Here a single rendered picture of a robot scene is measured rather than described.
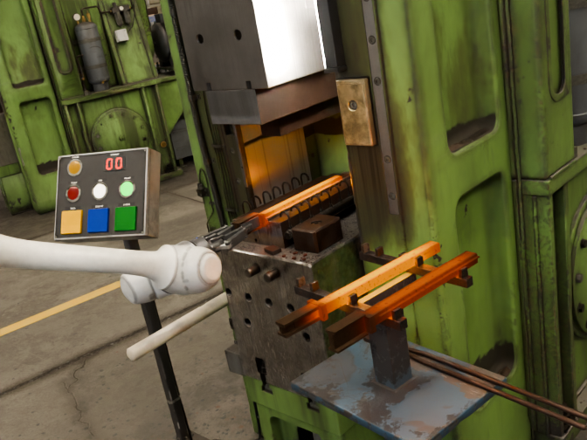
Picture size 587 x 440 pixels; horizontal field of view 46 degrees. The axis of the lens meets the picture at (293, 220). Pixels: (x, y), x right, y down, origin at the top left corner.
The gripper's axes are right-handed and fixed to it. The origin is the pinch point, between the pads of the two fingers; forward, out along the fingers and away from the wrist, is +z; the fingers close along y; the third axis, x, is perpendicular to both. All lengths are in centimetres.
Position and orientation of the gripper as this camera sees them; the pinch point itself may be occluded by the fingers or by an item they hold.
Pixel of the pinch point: (247, 224)
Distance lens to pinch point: 192.9
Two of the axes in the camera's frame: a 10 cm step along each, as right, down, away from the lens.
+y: 7.3, 1.1, -6.8
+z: 6.6, -3.8, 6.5
